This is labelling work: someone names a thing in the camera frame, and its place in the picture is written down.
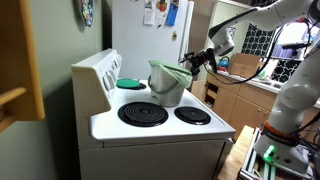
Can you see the green round disc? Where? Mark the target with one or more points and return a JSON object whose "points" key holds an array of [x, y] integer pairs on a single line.
{"points": [[128, 83]]}

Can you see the wooden wall spice shelf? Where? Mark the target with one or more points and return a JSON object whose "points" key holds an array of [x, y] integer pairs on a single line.
{"points": [[23, 66]]}

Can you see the blue kettle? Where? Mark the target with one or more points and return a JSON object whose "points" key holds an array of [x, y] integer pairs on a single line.
{"points": [[224, 62]]}

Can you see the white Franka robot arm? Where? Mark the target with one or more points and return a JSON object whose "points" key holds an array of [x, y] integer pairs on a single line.
{"points": [[293, 96]]}

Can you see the black camera on stand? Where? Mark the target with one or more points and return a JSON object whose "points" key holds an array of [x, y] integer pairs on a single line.
{"points": [[295, 46]]}

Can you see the blue paper sheet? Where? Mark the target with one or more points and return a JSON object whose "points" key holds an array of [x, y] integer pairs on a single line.
{"points": [[172, 13]]}

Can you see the yellow fridge magnet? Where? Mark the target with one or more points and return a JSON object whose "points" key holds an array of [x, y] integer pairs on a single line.
{"points": [[174, 35]]}

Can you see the colourful decorative wall plate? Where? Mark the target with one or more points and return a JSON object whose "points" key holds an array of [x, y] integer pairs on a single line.
{"points": [[87, 11]]}

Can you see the wooden robot table top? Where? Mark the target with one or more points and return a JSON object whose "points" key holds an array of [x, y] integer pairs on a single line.
{"points": [[235, 156]]}

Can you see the large black coil burner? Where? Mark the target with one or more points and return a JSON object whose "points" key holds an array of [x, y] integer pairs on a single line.
{"points": [[143, 114]]}

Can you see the black white patterned curtain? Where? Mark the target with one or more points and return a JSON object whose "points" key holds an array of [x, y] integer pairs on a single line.
{"points": [[258, 40]]}

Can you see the small black coil burner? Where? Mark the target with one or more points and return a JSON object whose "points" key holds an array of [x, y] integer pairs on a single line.
{"points": [[192, 115], [141, 87]]}

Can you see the white electric stove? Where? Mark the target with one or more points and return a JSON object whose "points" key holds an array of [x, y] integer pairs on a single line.
{"points": [[150, 146]]}

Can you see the white paper note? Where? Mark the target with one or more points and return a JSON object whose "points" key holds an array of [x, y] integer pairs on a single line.
{"points": [[149, 13]]}

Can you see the white stove knob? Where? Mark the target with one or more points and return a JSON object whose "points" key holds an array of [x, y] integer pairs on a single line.
{"points": [[119, 59], [113, 75], [117, 63], [109, 82]]}

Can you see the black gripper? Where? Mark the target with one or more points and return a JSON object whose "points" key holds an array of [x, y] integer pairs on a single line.
{"points": [[204, 59]]}

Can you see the wooden kitchen cabinets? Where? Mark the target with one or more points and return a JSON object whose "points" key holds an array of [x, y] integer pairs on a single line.
{"points": [[240, 103]]}

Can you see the silver pot with green cloth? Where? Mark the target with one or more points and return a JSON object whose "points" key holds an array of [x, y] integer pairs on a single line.
{"points": [[168, 93]]}

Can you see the light green plastic bowl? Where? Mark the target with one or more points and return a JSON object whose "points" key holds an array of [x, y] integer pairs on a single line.
{"points": [[183, 80]]}

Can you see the paper with red print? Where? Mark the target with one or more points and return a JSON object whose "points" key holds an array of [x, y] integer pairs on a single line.
{"points": [[161, 8]]}

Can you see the brown cardboard box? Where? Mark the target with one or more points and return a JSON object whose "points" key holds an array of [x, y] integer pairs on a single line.
{"points": [[245, 63]]}

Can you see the white refrigerator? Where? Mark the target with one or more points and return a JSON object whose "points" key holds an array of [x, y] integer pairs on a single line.
{"points": [[140, 43]]}

